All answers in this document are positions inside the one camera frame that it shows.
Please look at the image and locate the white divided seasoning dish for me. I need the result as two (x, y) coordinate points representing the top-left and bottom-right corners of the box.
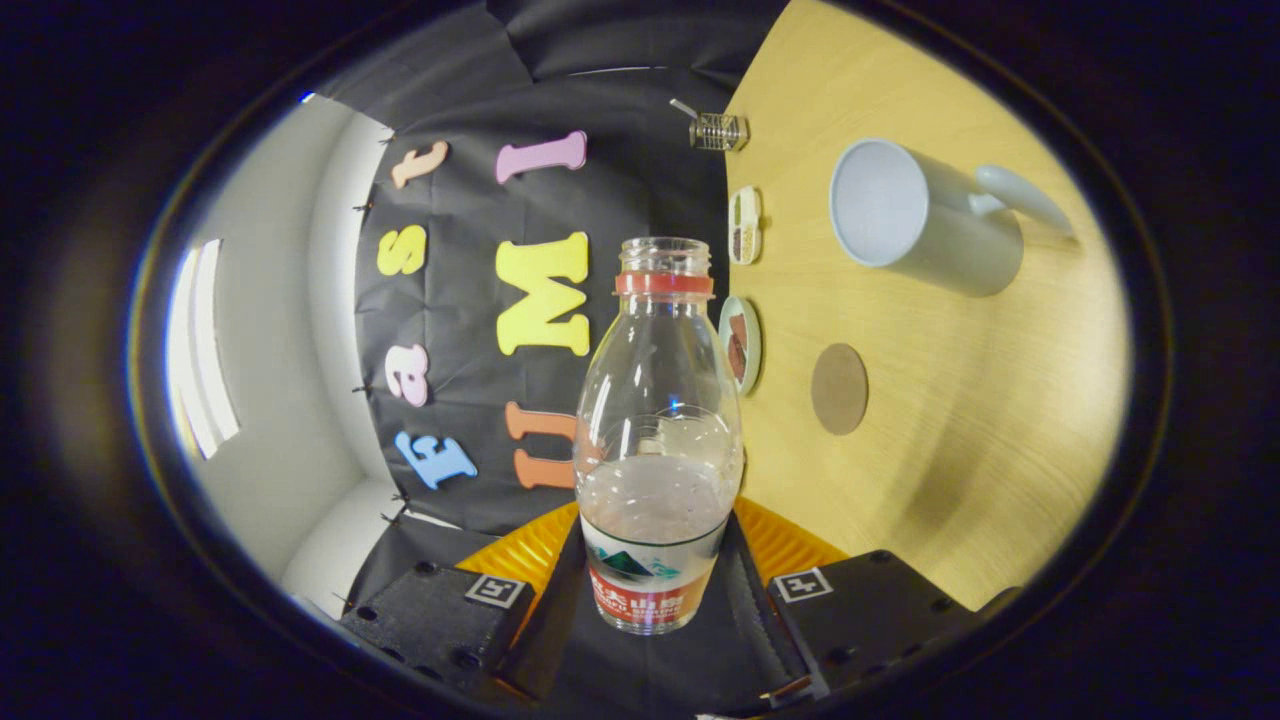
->
(728, 186), (763, 266)

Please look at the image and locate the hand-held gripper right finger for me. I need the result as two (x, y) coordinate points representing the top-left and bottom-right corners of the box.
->
(722, 497), (1021, 706)

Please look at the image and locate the pale green plate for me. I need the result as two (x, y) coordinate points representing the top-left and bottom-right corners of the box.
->
(718, 296), (763, 396)

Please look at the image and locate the round brown coaster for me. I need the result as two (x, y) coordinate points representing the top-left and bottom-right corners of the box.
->
(810, 343), (870, 437)

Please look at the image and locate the large ceiling light panel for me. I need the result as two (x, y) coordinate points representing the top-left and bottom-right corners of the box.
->
(165, 238), (241, 461)

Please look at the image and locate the wooden table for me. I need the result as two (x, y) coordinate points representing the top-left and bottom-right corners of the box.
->
(722, 0), (1134, 613)

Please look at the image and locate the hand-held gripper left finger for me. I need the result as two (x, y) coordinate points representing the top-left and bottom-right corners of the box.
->
(340, 500), (601, 706)

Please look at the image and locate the pale grey cup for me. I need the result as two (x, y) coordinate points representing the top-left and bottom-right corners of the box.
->
(828, 137), (1079, 298)

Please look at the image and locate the clear juice bottle red label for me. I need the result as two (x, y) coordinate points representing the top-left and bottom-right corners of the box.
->
(573, 237), (746, 637)

